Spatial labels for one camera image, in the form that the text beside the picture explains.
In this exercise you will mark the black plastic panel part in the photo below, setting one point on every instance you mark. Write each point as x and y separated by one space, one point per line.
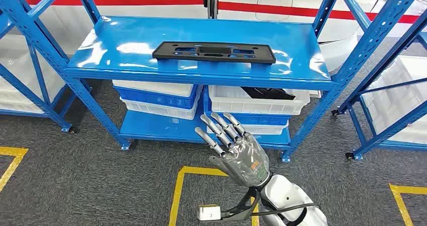
163 51

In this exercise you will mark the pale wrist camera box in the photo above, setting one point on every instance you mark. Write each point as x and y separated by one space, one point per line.
209 213

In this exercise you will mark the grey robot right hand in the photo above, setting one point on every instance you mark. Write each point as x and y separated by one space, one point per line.
248 161

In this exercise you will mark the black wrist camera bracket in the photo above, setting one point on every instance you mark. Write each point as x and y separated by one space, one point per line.
245 202

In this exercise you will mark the red barrier belt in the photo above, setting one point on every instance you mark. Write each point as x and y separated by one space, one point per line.
133 0
300 11

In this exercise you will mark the blue metal shelf rack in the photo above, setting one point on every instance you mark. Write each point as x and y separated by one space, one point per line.
383 63
133 34
40 77

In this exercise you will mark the yellow floor tape square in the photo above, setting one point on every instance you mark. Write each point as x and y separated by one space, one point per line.
399 201
13 150

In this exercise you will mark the chrome stanchion black top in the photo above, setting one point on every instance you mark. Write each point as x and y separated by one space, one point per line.
211 4

